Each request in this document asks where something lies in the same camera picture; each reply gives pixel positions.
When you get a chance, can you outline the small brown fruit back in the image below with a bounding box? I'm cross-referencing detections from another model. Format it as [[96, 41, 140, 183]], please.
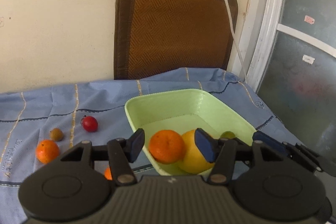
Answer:
[[50, 128, 64, 141]]

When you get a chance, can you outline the white cable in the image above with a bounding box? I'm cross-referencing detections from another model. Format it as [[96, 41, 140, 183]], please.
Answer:
[[209, 0, 249, 83]]

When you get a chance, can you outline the white framed glass door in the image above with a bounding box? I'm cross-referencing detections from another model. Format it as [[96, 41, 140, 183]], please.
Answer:
[[248, 0, 335, 157]]

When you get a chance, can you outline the blue tablecloth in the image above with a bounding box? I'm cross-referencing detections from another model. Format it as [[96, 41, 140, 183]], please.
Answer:
[[1, 68, 297, 223]]

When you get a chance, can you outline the brown woven chair mat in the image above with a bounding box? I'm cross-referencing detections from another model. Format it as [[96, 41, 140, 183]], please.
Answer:
[[114, 0, 238, 80]]

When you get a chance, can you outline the light green plastic basket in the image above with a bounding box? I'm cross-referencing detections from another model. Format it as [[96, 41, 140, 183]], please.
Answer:
[[125, 89, 256, 176]]

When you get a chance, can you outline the small orange tomato middle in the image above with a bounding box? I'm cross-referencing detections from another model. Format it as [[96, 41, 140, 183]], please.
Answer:
[[104, 167, 113, 180]]

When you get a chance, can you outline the red tomato far back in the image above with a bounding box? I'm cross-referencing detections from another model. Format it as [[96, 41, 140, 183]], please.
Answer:
[[80, 116, 98, 132]]

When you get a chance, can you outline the large yellow grapefruit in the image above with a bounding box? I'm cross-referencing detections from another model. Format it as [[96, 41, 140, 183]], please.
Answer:
[[178, 130, 214, 174]]

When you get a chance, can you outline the orange tangerine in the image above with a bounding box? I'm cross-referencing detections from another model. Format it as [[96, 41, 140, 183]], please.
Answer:
[[35, 139, 60, 164], [148, 130, 186, 164]]

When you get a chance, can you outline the green tomato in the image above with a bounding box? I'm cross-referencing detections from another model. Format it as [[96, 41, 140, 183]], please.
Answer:
[[220, 131, 236, 139]]

